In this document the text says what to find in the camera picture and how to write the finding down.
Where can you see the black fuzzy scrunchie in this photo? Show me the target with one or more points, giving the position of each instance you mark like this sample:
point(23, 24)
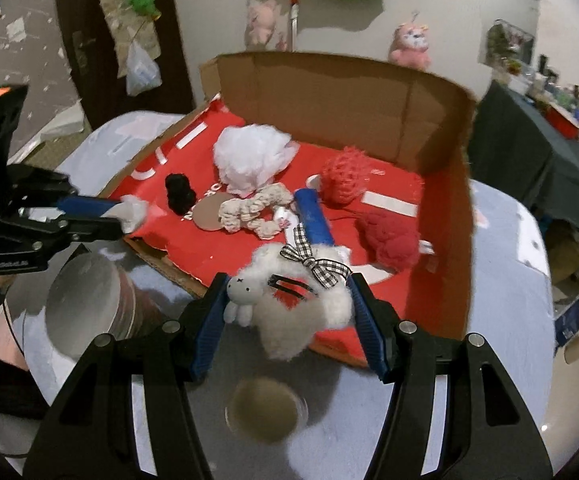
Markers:
point(179, 192)

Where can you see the white fuzzy roll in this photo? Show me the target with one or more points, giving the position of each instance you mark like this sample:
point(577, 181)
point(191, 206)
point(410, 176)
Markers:
point(132, 210)

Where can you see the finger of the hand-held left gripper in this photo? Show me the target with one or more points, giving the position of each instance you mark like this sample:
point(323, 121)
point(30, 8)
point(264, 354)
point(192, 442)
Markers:
point(94, 230)
point(87, 206)

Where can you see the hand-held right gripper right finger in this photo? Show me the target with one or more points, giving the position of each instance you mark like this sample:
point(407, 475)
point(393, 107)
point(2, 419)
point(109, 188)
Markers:
point(369, 332)

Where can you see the cluster of bottles and jars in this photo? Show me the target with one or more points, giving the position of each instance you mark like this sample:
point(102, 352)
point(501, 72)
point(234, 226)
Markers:
point(564, 100)

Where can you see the bright pink plush toy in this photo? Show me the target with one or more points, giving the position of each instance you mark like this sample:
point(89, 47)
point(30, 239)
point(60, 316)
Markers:
point(409, 45)

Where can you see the cardboard box with red lining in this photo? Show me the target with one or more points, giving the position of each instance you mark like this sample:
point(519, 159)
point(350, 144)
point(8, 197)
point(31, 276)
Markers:
point(349, 110)

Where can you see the dark cloth covered table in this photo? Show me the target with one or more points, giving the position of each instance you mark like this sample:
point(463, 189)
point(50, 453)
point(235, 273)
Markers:
point(529, 160)

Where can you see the green plush toy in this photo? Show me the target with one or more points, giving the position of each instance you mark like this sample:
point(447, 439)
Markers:
point(142, 0)

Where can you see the small clear glass jar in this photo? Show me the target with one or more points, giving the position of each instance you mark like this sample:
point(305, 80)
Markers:
point(264, 410)

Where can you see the red mesh bath pouf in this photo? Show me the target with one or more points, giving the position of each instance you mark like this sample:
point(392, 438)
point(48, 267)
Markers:
point(344, 175)

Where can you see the blue fabric roll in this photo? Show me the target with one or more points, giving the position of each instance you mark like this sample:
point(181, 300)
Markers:
point(312, 217)

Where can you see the beige patterned hanging cloth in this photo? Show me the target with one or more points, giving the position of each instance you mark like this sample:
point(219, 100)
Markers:
point(119, 15)

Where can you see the dark wooden door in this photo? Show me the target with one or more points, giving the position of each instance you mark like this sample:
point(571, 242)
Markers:
point(94, 85)

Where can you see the white mesh bath pouf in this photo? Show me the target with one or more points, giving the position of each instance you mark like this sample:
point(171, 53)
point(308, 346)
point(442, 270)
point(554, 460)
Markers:
point(249, 160)

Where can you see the red knitted pouch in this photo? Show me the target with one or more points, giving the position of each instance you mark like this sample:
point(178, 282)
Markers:
point(392, 237)

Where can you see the tan round powder puff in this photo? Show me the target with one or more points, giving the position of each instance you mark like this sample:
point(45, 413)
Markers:
point(208, 214)

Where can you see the white fluffy plush with bow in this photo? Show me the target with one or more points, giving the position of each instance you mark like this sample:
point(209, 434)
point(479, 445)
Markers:
point(294, 305)

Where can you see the pale pink plush toy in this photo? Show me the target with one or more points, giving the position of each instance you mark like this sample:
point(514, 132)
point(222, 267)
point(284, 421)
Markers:
point(261, 20)

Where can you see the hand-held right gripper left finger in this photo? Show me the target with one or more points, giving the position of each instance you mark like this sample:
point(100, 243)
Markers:
point(209, 332)

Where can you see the clear plastic bag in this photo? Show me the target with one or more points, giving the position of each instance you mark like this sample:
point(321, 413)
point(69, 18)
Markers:
point(142, 72)

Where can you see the tall jar with silver lid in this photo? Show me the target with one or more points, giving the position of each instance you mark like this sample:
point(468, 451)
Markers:
point(84, 305)

